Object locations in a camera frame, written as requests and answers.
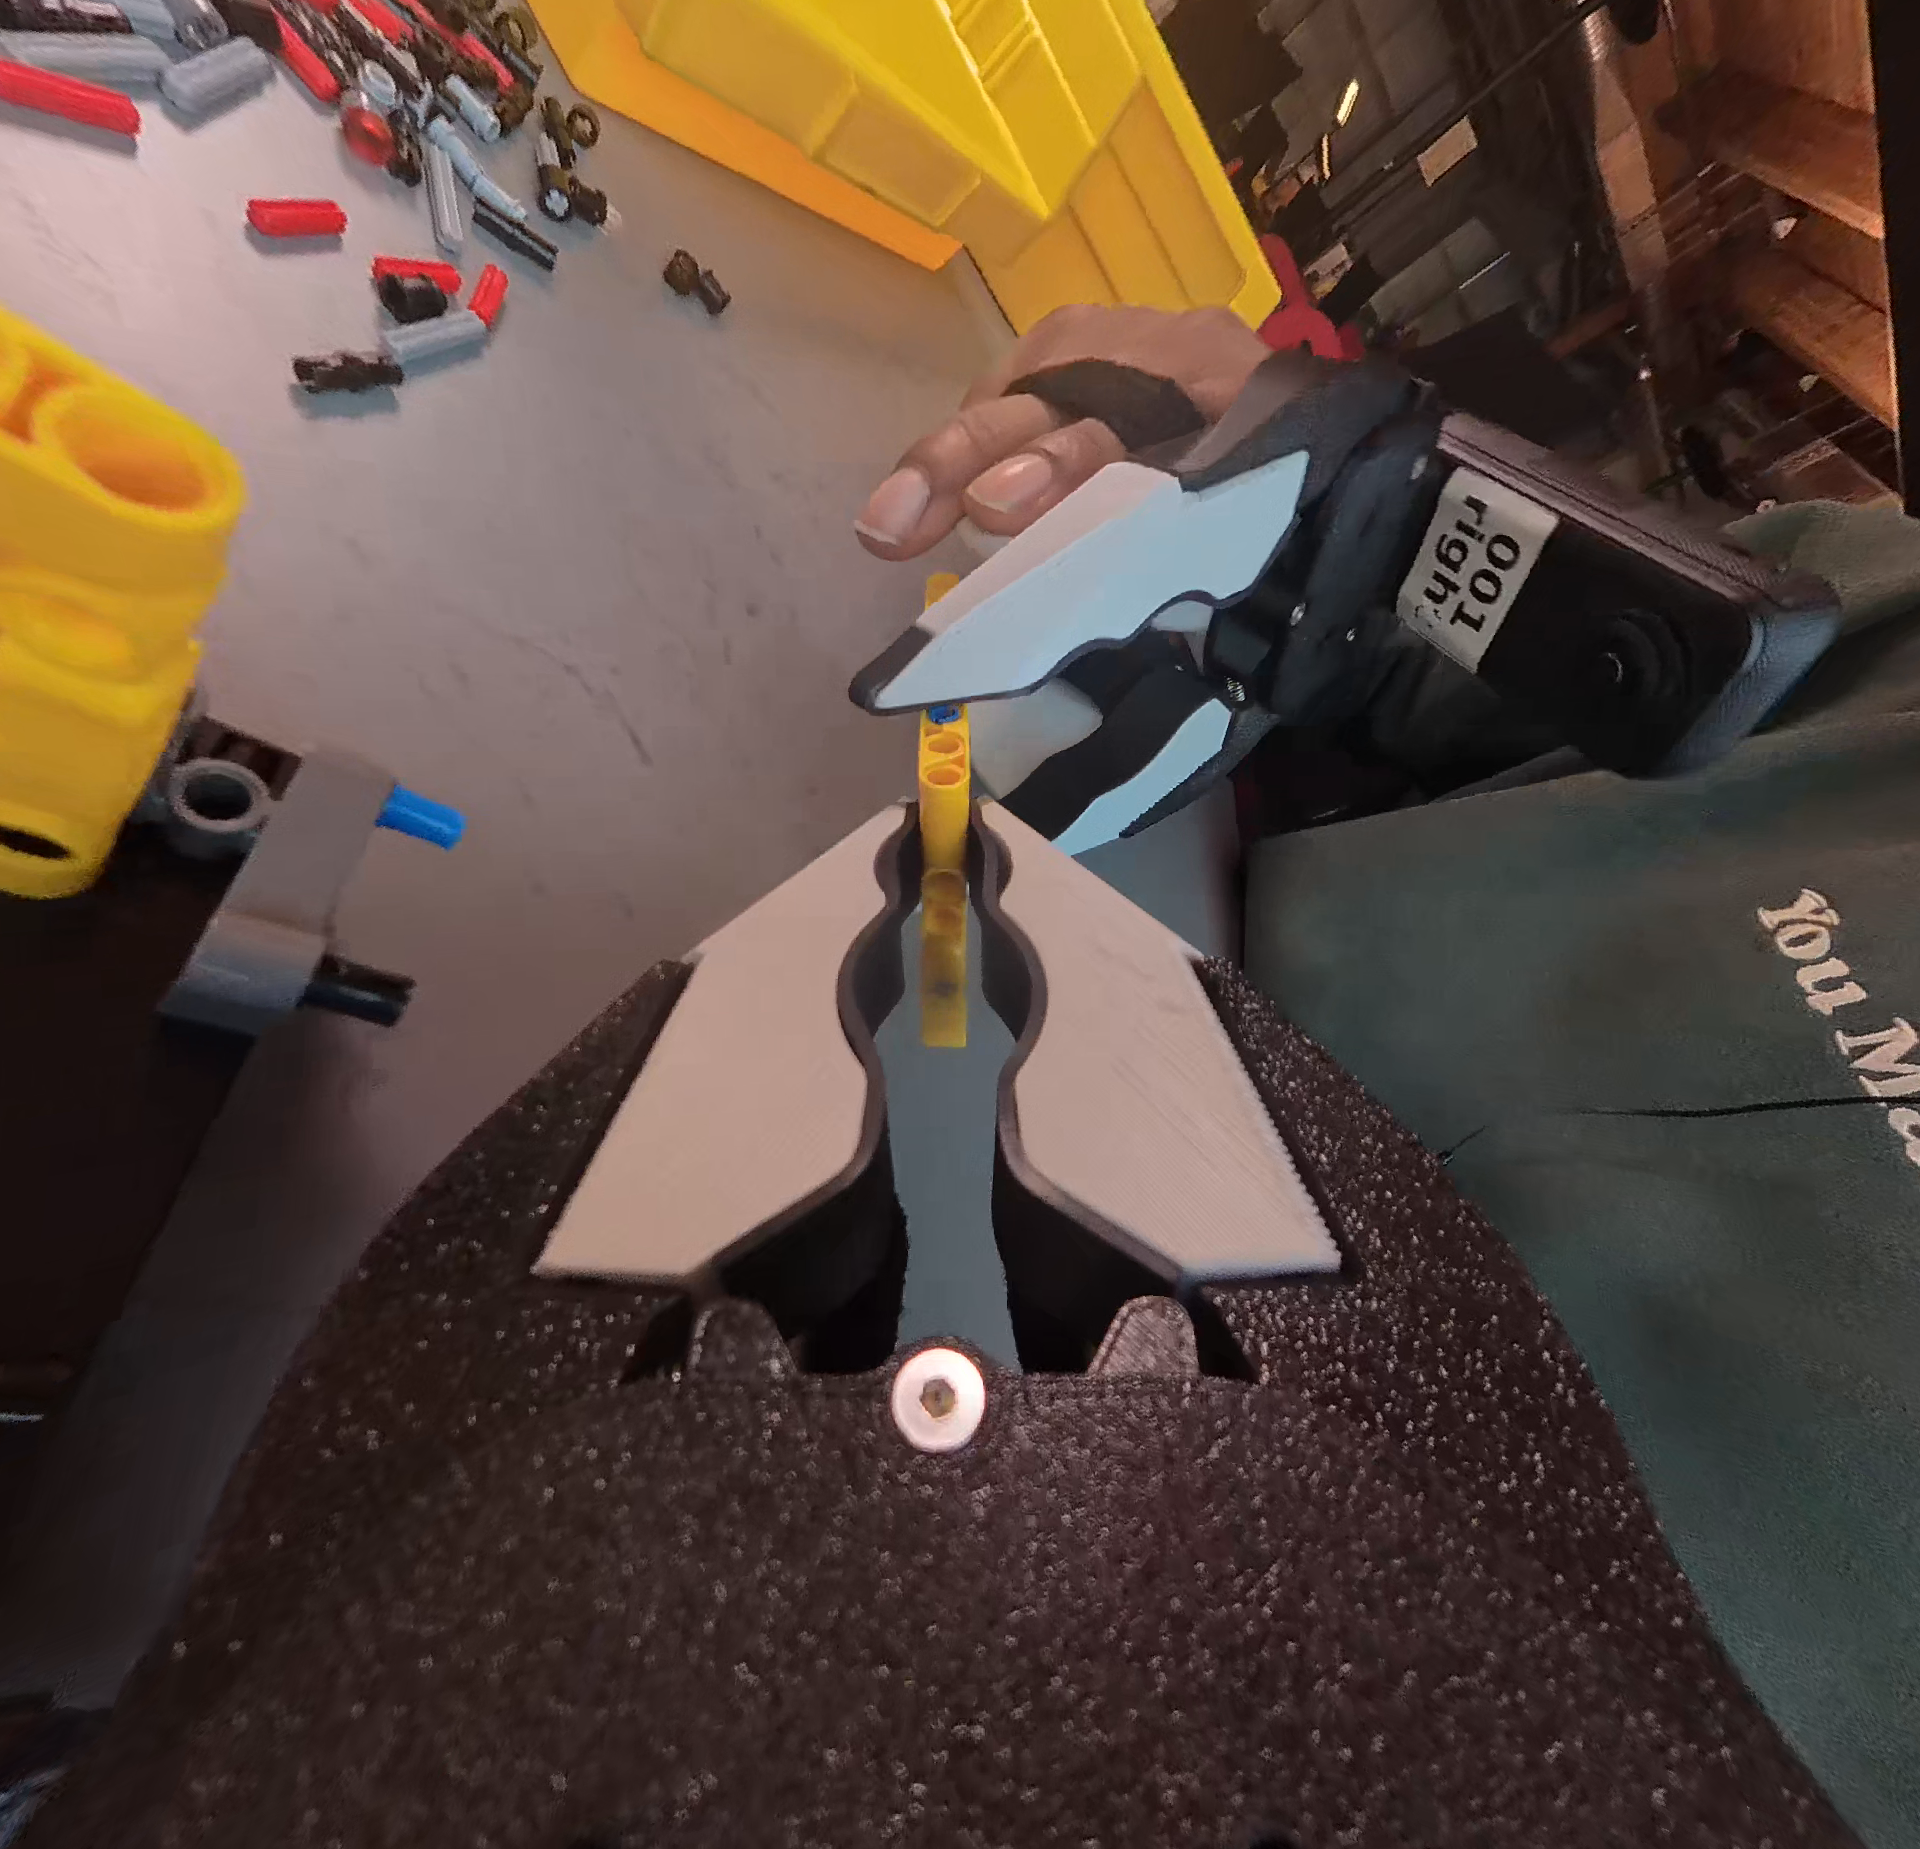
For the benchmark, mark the person's right hand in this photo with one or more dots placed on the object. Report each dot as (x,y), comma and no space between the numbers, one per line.
(1141,335)

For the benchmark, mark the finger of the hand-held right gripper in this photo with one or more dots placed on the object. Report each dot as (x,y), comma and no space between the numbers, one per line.
(1080,604)
(1156,777)

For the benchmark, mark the pile of small lego pins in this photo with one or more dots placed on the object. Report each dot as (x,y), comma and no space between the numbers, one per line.
(210,79)

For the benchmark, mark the yellow plastic storage bin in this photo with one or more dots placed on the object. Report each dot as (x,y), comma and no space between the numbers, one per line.
(900,79)

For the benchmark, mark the person's green sweatshirt torso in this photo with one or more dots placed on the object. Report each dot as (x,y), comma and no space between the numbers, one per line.
(1651,1130)

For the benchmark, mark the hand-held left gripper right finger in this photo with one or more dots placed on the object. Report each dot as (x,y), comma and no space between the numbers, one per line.
(1156,1115)

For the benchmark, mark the partly built yellow lego model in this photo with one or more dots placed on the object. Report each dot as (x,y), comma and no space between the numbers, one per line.
(106,604)

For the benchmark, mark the yellow lego beam blue pins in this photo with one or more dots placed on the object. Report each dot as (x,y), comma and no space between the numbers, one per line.
(946,770)

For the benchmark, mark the red black bag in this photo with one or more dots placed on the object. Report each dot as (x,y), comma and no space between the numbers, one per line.
(1306,303)

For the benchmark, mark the wooden wall shelving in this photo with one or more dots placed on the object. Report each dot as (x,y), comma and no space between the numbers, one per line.
(1770,155)

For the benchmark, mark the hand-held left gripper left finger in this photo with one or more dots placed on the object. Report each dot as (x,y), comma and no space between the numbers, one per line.
(721,1115)

